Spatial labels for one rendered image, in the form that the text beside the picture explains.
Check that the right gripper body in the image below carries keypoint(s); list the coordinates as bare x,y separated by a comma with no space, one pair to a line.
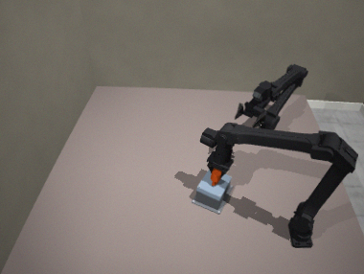
256,111

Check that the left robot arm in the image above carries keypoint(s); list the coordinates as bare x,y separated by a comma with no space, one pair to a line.
331,145

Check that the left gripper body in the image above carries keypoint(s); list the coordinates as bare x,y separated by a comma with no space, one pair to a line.
220,162

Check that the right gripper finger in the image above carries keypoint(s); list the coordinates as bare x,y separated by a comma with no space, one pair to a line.
240,111
261,120

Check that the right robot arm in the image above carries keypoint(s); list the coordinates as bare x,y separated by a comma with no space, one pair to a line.
270,92

